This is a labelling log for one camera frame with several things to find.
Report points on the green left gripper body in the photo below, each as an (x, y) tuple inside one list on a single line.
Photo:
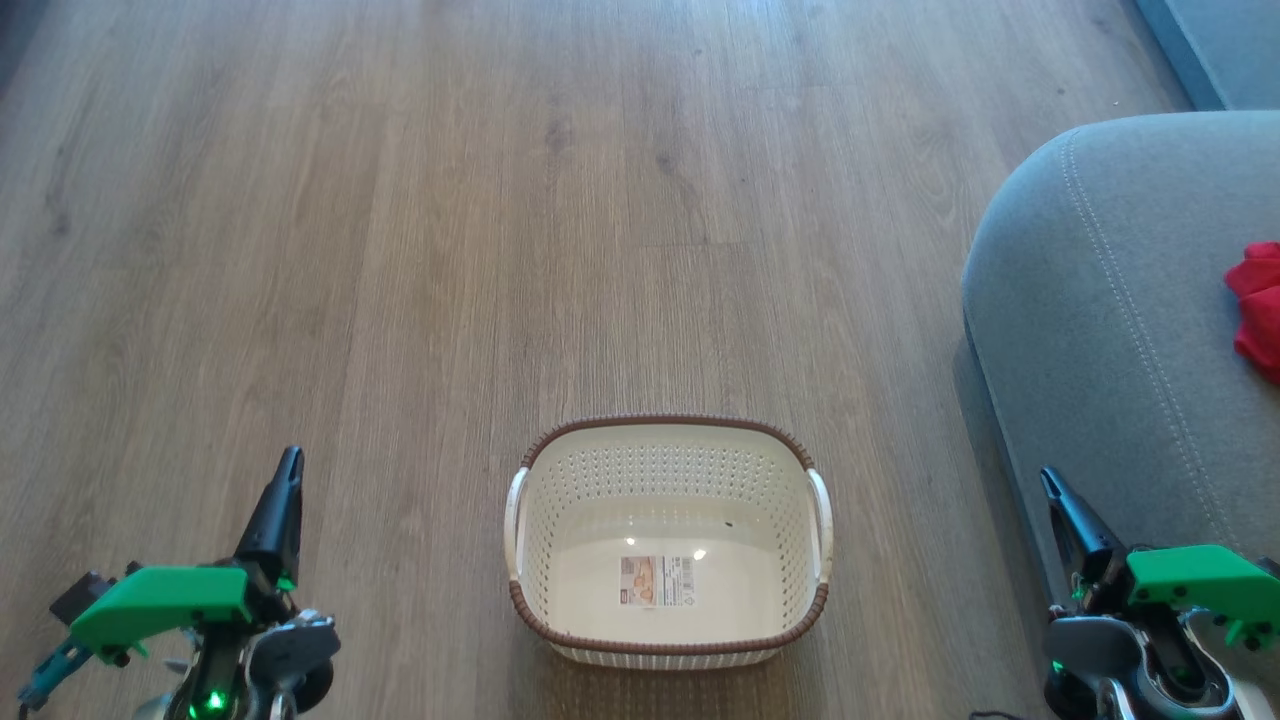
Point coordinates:
[(160, 598)]

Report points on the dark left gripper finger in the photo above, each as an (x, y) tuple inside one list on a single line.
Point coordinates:
[(275, 520)]

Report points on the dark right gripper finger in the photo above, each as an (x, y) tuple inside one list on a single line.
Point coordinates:
[(1078, 530)]

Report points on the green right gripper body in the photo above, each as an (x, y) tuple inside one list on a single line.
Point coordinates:
[(1205, 582)]

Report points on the red cloth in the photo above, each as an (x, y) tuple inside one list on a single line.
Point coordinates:
[(1262, 310)]

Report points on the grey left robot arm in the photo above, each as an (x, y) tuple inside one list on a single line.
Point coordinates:
[(265, 660)]

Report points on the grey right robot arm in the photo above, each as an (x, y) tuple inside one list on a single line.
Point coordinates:
[(1120, 660)]

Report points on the grey sofa seat cushion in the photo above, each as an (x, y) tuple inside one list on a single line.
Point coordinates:
[(1110, 330), (1230, 50)]

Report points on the paper label sticker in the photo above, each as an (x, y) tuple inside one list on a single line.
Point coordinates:
[(655, 581)]

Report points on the cream plastic laundry basket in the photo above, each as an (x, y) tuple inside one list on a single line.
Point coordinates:
[(665, 470)]

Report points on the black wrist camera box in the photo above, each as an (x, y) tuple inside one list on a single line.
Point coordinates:
[(82, 596)]

